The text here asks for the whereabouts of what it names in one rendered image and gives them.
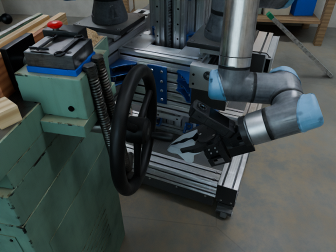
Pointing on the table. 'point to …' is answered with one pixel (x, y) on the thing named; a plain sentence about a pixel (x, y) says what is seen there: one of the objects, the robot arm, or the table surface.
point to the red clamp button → (54, 24)
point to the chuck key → (45, 43)
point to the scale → (15, 26)
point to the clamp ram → (16, 55)
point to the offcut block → (8, 113)
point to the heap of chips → (93, 36)
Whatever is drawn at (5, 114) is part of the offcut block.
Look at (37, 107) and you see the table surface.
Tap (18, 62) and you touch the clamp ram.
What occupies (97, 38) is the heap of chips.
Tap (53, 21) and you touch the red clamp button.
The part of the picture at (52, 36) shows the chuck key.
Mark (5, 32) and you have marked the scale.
